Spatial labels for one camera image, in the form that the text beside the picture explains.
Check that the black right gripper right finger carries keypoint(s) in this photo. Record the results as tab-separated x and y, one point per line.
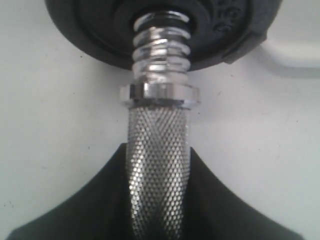
213	212

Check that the white rectangular tray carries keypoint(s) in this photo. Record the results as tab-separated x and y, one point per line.
289	54

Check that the black weight plate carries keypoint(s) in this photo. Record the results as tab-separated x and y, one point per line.
123	32

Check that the chrome threaded dumbbell bar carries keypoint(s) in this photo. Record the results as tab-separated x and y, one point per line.
158	155

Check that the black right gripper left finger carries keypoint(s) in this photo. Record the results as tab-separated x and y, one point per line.
98	211

